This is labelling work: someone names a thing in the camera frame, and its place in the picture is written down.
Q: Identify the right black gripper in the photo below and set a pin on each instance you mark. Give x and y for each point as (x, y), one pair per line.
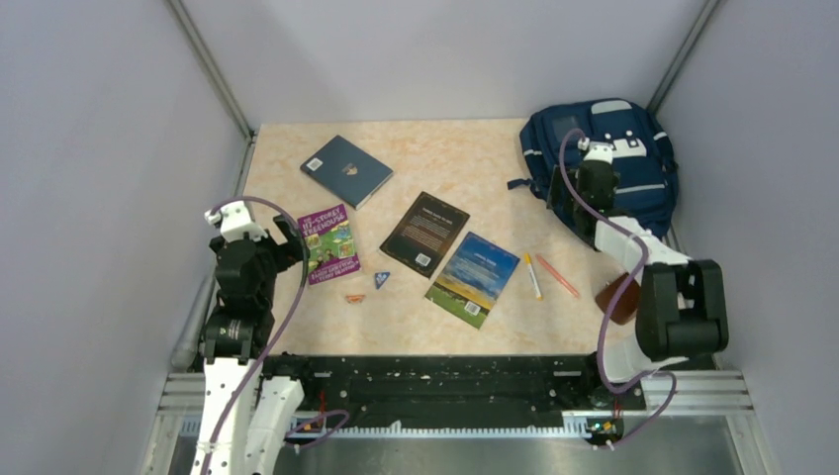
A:
(556, 190)

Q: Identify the brown leather pouch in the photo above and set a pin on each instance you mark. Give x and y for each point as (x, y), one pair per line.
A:
(627, 303)

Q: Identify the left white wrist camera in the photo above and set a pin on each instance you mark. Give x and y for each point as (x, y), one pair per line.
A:
(235, 222)

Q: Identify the navy blue student backpack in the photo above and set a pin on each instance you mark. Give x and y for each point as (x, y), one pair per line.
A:
(643, 157)

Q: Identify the blue landscape cover book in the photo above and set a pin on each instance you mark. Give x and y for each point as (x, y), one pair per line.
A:
(472, 280)

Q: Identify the white yellow marker pen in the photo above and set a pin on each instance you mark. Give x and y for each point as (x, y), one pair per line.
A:
(532, 277)

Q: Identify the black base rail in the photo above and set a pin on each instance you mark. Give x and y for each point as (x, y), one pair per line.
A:
(452, 392)

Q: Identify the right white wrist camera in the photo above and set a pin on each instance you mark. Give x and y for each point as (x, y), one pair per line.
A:
(595, 151)

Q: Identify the black paperback book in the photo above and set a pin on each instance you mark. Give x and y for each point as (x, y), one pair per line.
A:
(424, 234)

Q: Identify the purple treehouse children's book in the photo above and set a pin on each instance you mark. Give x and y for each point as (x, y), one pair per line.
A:
(331, 244)

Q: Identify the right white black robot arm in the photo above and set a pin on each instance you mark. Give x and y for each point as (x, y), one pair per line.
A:
(680, 309)

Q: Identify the blue triangular eraser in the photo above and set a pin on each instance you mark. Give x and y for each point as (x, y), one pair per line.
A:
(380, 278)

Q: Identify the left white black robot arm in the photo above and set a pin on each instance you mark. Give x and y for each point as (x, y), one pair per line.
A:
(237, 332)

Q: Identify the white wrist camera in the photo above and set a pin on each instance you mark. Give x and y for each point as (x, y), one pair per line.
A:
(595, 151)
(235, 222)

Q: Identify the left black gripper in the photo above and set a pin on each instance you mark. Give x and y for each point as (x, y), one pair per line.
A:
(295, 246)

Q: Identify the dark blue hardcover book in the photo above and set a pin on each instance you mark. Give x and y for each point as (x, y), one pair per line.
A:
(347, 171)

